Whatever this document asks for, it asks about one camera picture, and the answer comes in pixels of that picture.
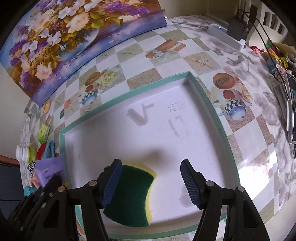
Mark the black power adapter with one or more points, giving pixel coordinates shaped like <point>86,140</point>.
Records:
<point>237,28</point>

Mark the colourful tape roll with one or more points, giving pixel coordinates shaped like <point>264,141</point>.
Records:
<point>272,66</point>

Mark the white green pill bottle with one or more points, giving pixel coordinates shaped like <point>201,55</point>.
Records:
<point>26,154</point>

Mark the light blue face mask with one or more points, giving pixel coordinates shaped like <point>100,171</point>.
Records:
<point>49,151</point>

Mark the smartphone on stand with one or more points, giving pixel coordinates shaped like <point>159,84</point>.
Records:
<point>291,92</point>

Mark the checkered patterned tablecloth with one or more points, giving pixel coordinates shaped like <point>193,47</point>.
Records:
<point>246,98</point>

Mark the purple tissue pack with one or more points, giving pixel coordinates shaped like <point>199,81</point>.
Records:
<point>47,168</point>

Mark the white power strip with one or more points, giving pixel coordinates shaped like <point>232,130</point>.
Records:
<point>221,33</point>

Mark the green tissue pack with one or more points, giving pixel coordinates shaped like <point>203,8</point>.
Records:
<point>43,133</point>

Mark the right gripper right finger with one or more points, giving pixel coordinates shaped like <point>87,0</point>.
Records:
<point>206,196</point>

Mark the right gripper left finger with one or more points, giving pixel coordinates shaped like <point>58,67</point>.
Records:
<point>95,196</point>

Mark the green yellow scrub sponge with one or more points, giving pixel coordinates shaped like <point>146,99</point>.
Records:
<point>130,203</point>

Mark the floral painting canvas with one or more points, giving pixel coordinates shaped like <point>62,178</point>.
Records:
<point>53,39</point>

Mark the white teal-rimmed box tray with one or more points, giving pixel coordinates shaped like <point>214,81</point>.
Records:
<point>155,126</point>

